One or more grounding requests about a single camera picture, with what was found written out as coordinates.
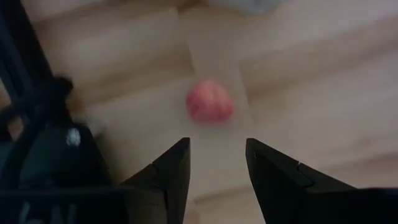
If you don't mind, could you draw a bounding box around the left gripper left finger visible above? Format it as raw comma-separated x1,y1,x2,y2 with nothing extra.
120,137,192,224

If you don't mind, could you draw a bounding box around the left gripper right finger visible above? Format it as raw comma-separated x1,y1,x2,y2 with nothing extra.
244,138,358,224

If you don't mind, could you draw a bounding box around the pink toy raspberry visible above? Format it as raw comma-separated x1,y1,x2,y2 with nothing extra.
185,80,234,126

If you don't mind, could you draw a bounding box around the white checked towel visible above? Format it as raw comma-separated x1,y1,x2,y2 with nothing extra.
198,0,296,15

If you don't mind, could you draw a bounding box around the black metal table frame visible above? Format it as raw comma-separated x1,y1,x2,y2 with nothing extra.
0,0,55,113

